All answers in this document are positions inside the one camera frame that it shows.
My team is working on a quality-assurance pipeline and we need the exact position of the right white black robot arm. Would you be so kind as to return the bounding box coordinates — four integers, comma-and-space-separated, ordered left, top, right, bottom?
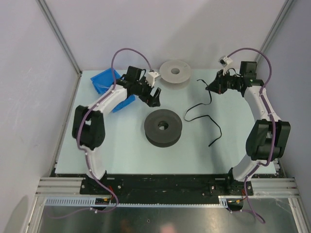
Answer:
206, 61, 291, 195

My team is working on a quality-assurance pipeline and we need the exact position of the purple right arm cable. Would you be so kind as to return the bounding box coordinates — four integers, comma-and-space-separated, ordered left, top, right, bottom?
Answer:
227, 48, 277, 224

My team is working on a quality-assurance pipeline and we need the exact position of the white perforated filament spool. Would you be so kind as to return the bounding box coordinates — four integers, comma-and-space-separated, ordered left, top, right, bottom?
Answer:
159, 60, 192, 90

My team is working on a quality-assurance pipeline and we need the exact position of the grey slotted cable duct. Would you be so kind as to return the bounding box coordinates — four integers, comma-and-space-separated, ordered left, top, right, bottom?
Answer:
45, 196, 242, 208

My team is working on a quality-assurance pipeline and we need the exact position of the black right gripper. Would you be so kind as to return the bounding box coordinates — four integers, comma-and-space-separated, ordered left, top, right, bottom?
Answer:
206, 69, 243, 95

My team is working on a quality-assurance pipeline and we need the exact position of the aluminium frame post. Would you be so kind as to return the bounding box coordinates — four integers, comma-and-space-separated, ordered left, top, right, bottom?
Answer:
250, 0, 296, 53
36, 0, 83, 76

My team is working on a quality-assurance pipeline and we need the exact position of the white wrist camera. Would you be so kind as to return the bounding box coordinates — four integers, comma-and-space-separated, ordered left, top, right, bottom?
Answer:
218, 56, 233, 75
146, 70, 160, 87

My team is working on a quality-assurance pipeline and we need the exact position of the black filament spool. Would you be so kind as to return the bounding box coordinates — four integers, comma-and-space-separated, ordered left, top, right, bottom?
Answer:
144, 109, 183, 148

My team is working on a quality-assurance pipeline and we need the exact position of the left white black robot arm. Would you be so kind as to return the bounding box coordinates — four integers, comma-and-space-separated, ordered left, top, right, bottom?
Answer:
72, 66, 161, 194

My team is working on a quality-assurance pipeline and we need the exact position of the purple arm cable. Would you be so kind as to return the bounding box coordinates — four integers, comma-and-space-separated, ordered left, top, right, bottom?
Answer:
227, 48, 277, 224
46, 48, 153, 219

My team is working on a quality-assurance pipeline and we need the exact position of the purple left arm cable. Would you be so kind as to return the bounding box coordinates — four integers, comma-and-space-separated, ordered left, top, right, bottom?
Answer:
46, 48, 153, 219

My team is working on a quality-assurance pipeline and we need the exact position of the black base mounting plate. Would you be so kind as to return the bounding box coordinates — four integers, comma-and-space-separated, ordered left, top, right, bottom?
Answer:
80, 174, 253, 204

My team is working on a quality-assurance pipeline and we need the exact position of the aluminium frame post left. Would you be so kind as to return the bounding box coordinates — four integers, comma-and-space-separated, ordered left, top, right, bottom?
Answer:
36, 0, 83, 76

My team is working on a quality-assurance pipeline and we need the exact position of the aluminium frame post right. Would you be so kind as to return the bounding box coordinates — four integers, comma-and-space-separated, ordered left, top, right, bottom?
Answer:
250, 0, 296, 53

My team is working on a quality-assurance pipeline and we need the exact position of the black cable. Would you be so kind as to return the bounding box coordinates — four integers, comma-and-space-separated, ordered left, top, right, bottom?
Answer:
184, 78, 223, 148

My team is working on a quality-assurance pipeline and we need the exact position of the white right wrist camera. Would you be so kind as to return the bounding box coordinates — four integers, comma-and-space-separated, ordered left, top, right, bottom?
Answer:
218, 56, 233, 75

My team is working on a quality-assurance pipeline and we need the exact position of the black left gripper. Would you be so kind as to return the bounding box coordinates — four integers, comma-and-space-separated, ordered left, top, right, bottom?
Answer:
134, 77, 161, 108

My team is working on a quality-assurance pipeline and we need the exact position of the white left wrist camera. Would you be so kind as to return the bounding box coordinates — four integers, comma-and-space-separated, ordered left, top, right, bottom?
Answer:
146, 70, 160, 87

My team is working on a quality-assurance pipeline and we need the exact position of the blue plastic bin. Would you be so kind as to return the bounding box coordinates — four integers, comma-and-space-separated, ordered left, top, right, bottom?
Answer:
90, 68, 136, 113

